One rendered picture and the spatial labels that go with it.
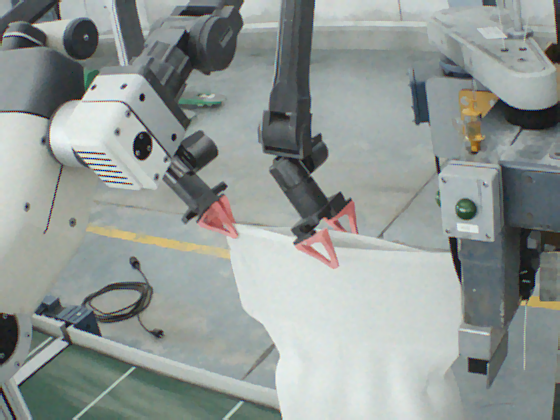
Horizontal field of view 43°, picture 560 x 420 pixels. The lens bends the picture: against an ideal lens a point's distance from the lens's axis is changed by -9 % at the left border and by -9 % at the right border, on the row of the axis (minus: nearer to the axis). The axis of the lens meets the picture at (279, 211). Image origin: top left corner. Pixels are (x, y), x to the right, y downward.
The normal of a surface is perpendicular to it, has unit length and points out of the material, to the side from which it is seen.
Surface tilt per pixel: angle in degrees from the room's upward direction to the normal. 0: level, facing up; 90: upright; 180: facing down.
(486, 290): 90
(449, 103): 90
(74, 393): 0
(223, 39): 96
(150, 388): 0
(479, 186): 90
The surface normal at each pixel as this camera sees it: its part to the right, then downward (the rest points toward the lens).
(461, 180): -0.53, 0.44
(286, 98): -0.48, 0.12
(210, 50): 0.87, 0.17
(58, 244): 0.58, 0.62
